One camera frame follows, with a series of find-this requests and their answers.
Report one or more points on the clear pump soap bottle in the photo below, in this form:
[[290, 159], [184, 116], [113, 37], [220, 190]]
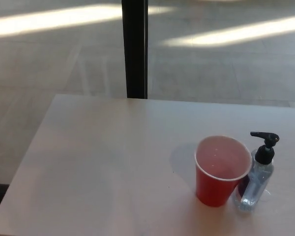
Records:
[[254, 182]]

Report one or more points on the red plastic cup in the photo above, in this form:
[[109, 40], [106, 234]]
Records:
[[211, 188]]

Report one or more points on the black window frame post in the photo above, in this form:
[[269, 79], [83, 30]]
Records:
[[135, 49]]

